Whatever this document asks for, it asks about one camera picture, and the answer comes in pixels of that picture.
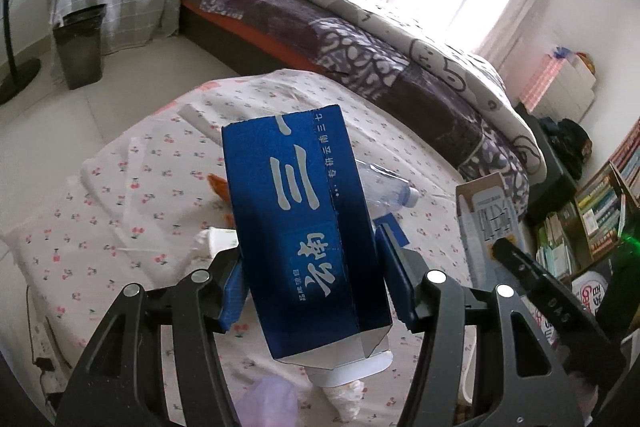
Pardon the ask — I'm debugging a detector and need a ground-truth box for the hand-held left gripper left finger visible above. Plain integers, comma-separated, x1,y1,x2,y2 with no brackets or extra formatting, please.
55,248,251,427

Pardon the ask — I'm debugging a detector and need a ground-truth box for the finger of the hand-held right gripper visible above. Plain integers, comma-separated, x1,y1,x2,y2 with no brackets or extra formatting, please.
492,236,627,384

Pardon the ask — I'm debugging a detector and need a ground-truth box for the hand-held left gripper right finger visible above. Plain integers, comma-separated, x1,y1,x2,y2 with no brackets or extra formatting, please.
372,224,587,427

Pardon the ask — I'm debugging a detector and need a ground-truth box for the clear plastic bottle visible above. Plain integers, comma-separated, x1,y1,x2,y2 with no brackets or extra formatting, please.
356,159,421,219

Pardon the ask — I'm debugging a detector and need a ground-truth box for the blue printed carton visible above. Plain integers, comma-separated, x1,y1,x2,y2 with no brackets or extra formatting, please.
221,104,394,365

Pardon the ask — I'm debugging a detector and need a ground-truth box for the orange peel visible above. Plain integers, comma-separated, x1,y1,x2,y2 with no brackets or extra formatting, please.
207,174,237,229

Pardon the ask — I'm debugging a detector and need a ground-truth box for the black trash bin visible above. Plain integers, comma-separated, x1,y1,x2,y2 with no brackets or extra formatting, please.
52,4,107,90

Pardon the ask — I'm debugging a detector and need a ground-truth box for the person's left hand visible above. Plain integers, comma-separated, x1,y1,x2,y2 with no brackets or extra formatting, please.
234,374,302,427

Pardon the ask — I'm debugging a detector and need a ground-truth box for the wooden bookshelf with books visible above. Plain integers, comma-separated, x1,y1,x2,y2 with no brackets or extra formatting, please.
530,117,640,289

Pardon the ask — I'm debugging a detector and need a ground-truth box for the white open carton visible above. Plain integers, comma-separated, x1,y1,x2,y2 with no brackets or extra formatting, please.
454,171,539,309

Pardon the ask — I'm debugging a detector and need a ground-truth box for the black cabinet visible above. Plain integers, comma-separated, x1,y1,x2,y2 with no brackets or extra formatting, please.
514,102,582,224

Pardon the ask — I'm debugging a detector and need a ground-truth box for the floral tablecloth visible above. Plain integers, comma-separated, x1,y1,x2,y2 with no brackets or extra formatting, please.
0,69,482,427

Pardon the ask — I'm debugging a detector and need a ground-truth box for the crumpled white tissue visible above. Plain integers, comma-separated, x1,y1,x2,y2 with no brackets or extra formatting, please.
324,381,372,424

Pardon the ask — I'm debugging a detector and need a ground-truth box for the black bag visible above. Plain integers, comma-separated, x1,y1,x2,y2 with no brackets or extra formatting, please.
542,117,594,180

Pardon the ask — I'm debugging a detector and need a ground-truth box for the white power strip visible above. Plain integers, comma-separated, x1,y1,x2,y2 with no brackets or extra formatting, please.
26,286,67,409

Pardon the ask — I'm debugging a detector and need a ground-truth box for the pink checked box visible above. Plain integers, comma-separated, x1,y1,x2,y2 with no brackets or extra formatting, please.
517,51,599,124

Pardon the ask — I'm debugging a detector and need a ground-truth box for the purple patterned quilt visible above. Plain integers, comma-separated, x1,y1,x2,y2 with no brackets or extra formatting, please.
186,0,549,204

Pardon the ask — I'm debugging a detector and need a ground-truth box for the white sheer curtain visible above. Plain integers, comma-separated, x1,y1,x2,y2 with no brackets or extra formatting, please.
479,0,569,74

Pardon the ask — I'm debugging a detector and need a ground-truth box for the black floor lamp stand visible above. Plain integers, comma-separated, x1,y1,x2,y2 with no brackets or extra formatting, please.
0,0,42,106

